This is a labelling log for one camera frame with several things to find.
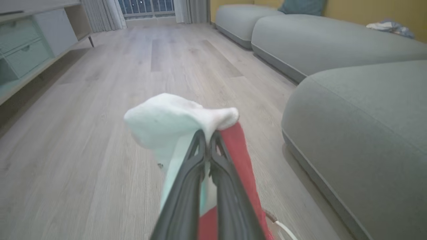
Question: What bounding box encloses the grey sofa seat module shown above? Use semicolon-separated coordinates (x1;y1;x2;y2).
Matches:
215;4;285;50
281;60;427;240
251;14;427;84

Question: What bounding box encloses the crumpled white blue clothing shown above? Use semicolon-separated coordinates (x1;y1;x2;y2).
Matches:
366;19;415;39

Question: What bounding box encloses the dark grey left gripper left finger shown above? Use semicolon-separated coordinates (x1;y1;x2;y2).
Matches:
149;129;207;240

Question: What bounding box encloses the red cloth garment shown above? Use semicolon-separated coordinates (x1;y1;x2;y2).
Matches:
197;122;276;240

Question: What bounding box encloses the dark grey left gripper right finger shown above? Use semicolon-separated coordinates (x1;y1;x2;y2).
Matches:
209;131;267;240

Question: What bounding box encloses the pale wooden TV cabinet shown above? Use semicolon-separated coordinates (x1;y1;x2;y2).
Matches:
0;0;94;105

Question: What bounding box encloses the grey curtain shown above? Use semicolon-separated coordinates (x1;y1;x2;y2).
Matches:
81;0;127;33
173;0;210;24

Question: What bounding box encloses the window railing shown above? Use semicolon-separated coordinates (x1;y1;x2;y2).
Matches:
118;0;175;18

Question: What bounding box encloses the white cloth garment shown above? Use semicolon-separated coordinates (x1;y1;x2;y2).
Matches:
123;93;240;214

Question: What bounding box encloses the teal cushion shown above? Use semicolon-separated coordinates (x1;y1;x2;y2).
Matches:
278;0;328;16

